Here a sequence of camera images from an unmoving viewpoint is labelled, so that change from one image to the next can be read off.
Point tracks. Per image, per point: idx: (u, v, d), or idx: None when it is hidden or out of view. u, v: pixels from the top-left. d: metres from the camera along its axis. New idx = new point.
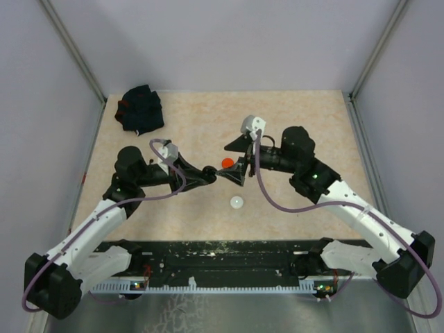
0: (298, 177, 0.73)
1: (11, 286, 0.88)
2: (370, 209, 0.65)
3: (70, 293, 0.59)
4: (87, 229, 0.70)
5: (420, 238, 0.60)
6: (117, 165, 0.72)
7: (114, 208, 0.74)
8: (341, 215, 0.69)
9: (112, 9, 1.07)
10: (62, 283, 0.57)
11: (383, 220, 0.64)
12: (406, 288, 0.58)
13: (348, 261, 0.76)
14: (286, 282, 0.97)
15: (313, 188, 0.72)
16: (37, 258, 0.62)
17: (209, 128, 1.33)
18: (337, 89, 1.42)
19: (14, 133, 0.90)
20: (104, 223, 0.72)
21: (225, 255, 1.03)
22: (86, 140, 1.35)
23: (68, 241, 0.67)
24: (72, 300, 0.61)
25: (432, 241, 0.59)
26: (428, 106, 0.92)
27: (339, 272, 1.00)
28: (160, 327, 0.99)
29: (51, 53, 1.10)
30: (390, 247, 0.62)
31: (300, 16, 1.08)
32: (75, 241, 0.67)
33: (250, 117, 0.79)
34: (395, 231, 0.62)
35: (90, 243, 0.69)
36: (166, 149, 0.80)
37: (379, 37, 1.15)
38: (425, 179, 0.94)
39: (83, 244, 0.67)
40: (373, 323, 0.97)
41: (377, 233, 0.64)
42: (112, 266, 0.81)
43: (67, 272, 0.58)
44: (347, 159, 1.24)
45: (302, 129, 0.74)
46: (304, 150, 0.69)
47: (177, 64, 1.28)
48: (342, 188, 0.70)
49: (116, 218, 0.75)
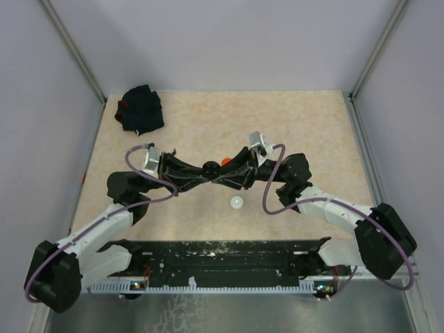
0: (286, 192, 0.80)
1: (12, 286, 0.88)
2: (333, 197, 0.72)
3: (72, 286, 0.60)
4: (98, 226, 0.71)
5: (379, 209, 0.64)
6: (109, 191, 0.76)
7: (123, 211, 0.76)
8: (315, 211, 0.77)
9: (113, 8, 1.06)
10: (69, 272, 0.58)
11: (345, 202, 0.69)
12: (377, 257, 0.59)
13: (342, 254, 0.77)
14: (285, 282, 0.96)
15: (292, 198, 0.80)
16: (46, 245, 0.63)
17: (209, 128, 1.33)
18: (337, 89, 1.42)
19: (14, 133, 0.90)
20: (114, 223, 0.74)
21: (225, 255, 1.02)
22: (85, 140, 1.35)
23: (78, 234, 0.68)
24: (71, 294, 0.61)
25: (392, 211, 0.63)
26: (428, 106, 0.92)
27: (339, 272, 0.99)
28: (160, 327, 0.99)
29: (50, 52, 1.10)
30: (350, 220, 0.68)
31: (300, 16, 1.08)
32: (85, 234, 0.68)
33: (256, 134, 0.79)
34: (352, 206, 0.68)
35: (98, 240, 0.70)
36: (147, 154, 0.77)
37: (379, 37, 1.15)
38: (426, 177, 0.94)
39: (92, 238, 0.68)
40: (372, 322, 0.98)
41: (340, 213, 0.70)
42: (112, 264, 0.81)
43: (75, 262, 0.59)
44: (348, 159, 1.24)
45: (304, 156, 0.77)
46: (300, 180, 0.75)
47: (177, 63, 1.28)
48: (311, 189, 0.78)
49: (124, 221, 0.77)
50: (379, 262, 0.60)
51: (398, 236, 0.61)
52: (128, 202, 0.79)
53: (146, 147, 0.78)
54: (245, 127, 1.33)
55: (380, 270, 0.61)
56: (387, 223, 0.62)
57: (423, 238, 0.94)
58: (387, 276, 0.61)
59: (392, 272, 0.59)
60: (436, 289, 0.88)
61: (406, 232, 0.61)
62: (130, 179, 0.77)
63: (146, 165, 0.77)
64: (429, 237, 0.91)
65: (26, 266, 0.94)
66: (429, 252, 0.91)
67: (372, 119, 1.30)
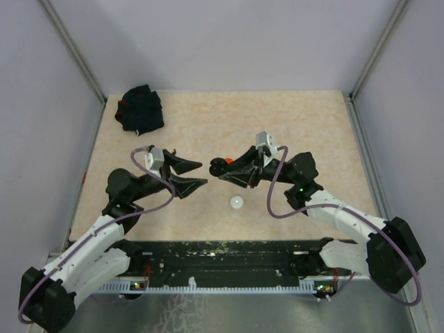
0: (294, 192, 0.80)
1: (12, 286, 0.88)
2: (345, 205, 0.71)
3: (63, 309, 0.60)
4: (85, 246, 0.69)
5: (393, 223, 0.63)
6: (109, 188, 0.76)
7: (111, 226, 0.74)
8: (325, 217, 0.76)
9: (112, 8, 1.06)
10: (55, 299, 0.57)
11: (357, 211, 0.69)
12: (386, 272, 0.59)
13: (344, 259, 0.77)
14: (285, 282, 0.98)
15: (301, 200, 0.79)
16: (34, 272, 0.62)
17: (209, 127, 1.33)
18: (337, 89, 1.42)
19: (14, 133, 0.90)
20: (102, 239, 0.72)
21: (225, 255, 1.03)
22: (85, 140, 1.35)
23: (64, 257, 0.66)
24: (65, 314, 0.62)
25: (406, 226, 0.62)
26: (428, 106, 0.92)
27: (339, 272, 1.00)
28: (160, 327, 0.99)
29: (50, 52, 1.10)
30: (362, 232, 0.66)
31: (300, 16, 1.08)
32: (72, 257, 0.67)
33: (263, 134, 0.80)
34: (365, 218, 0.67)
35: (87, 259, 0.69)
36: (150, 155, 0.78)
37: (379, 37, 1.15)
38: (426, 177, 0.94)
39: (80, 260, 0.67)
40: (372, 322, 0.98)
41: (351, 223, 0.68)
42: (109, 272, 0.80)
43: (62, 289, 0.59)
44: (348, 159, 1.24)
45: (311, 155, 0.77)
46: (306, 177, 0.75)
47: (176, 63, 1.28)
48: (322, 193, 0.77)
49: (114, 234, 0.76)
50: (387, 276, 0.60)
51: (408, 250, 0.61)
52: (116, 210, 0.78)
53: (146, 149, 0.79)
54: (245, 127, 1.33)
55: (387, 284, 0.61)
56: (399, 238, 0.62)
57: (423, 237, 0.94)
58: (393, 290, 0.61)
59: (399, 287, 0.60)
60: (436, 290, 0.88)
61: (416, 248, 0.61)
62: (132, 177, 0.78)
63: (151, 166, 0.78)
64: (429, 237, 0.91)
65: (25, 266, 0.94)
66: (429, 252, 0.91)
67: (372, 119, 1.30)
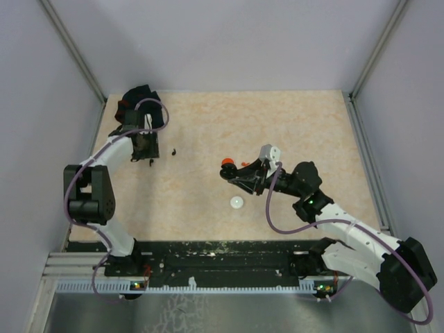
0: (302, 202, 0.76)
1: (12, 286, 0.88)
2: (357, 222, 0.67)
3: (107, 191, 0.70)
4: (108, 149, 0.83)
5: (406, 243, 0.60)
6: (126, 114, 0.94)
7: (124, 137, 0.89)
8: (336, 232, 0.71)
9: (112, 8, 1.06)
10: (103, 176, 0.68)
11: (370, 229, 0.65)
12: (399, 291, 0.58)
13: (351, 266, 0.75)
14: (286, 282, 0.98)
15: (311, 211, 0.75)
16: (71, 166, 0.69)
17: (209, 127, 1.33)
18: (337, 89, 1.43)
19: (14, 132, 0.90)
20: (119, 146, 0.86)
21: (225, 255, 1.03)
22: (86, 140, 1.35)
23: (95, 155, 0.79)
24: (109, 202, 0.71)
25: (421, 248, 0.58)
26: (429, 105, 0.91)
27: (339, 272, 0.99)
28: (160, 327, 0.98)
29: (50, 50, 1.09)
30: (375, 252, 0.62)
31: (300, 16, 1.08)
32: (100, 155, 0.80)
33: (268, 146, 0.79)
34: (380, 238, 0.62)
35: (111, 159, 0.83)
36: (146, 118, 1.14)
37: (380, 37, 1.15)
38: (426, 177, 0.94)
39: (108, 157, 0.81)
40: (371, 322, 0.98)
41: (365, 242, 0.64)
42: (121, 240, 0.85)
43: (105, 168, 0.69)
44: (348, 159, 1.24)
45: (313, 166, 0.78)
46: (311, 185, 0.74)
47: (177, 63, 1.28)
48: (332, 207, 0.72)
49: (127, 146, 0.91)
50: (399, 295, 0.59)
51: (421, 271, 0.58)
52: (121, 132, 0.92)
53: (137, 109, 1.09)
54: (245, 127, 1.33)
55: (398, 302, 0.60)
56: (412, 257, 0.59)
57: (424, 238, 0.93)
58: (404, 309, 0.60)
59: (410, 306, 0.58)
60: (435, 289, 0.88)
61: (431, 270, 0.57)
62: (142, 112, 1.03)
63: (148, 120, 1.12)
64: (430, 236, 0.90)
65: (25, 266, 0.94)
66: (428, 252, 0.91)
67: (372, 119, 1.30)
